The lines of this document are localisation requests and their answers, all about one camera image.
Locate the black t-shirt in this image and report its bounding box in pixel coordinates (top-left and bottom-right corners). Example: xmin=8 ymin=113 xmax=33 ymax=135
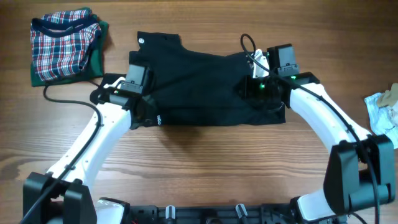
xmin=90 ymin=30 xmax=287 ymax=131

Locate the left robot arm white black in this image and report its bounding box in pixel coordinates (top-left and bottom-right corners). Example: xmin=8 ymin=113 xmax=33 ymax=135
xmin=21 ymin=64 xmax=153 ymax=223

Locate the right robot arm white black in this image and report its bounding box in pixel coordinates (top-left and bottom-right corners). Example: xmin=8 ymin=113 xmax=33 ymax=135
xmin=243 ymin=44 xmax=396 ymax=223

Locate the green folded shirt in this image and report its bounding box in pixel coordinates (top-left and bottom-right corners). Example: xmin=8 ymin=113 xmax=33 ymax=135
xmin=30 ymin=13 xmax=109 ymax=87

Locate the plaid folded shirt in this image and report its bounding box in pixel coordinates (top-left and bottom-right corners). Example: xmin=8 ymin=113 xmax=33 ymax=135
xmin=30 ymin=7 xmax=101 ymax=83

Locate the crumpled light blue cloth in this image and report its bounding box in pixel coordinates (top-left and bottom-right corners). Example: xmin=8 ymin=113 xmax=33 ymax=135
xmin=364 ymin=93 xmax=397 ymax=148

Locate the beige crumpled cloth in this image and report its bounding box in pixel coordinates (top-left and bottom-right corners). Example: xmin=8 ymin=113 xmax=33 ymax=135
xmin=376 ymin=83 xmax=398 ymax=108

